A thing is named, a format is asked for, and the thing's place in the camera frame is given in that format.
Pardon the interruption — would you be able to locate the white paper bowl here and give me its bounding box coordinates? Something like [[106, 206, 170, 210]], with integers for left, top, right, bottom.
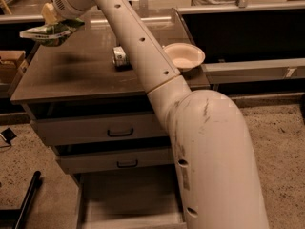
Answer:
[[163, 43, 205, 72]]

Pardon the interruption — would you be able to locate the grey top drawer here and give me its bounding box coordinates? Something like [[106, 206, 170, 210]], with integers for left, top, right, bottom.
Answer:
[[30, 113, 166, 146]]

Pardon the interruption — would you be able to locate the grey metal railing right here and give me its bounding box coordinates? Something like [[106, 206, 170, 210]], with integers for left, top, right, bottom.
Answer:
[[176, 2, 305, 95]]

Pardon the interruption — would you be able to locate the green white soda can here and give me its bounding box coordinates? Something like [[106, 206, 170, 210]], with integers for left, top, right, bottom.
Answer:
[[112, 47, 129, 67]]

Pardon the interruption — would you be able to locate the grey bottom drawer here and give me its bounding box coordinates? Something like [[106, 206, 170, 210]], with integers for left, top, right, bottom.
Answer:
[[76, 165, 187, 229]]

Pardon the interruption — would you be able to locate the green jalapeno chip bag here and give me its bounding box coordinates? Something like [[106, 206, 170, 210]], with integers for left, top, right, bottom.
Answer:
[[19, 19, 85, 47]]

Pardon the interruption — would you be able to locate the black floor stand bar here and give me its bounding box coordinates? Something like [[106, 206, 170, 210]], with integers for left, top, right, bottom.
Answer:
[[0, 171, 42, 229]]

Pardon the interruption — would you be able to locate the cardboard box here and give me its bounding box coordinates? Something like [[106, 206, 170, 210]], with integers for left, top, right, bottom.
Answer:
[[0, 51, 28, 84]]

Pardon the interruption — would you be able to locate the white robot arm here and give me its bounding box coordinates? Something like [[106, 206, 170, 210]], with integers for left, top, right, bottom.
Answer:
[[43, 0, 269, 229]]

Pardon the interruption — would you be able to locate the grey middle drawer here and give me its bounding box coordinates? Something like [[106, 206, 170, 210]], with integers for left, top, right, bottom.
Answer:
[[57, 147, 173, 174]]

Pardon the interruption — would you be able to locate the small black floor device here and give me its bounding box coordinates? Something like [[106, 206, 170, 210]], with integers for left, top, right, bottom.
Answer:
[[0, 128, 17, 148]]

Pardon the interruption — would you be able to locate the grey drawer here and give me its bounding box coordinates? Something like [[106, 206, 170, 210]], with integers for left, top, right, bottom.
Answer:
[[76, 165, 187, 229], [30, 113, 166, 146], [57, 147, 173, 174]]

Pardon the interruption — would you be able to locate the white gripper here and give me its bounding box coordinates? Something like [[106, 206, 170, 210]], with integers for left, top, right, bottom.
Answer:
[[41, 0, 95, 25]]

